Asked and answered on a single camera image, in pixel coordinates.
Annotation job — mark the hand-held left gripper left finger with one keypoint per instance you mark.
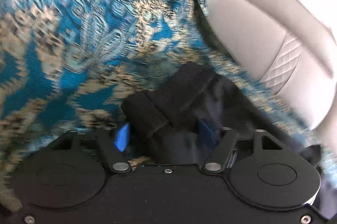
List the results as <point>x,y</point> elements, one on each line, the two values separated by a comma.
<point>122,137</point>

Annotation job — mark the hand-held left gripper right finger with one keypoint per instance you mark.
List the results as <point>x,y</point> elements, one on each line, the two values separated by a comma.
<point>207,132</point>

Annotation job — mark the black pants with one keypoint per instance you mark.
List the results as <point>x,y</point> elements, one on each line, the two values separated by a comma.
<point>179,105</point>

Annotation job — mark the teal paisley blanket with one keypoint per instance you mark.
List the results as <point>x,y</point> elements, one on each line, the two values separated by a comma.
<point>79,37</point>

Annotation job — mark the beige leather sofa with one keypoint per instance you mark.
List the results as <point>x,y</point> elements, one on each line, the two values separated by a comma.
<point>263,37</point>

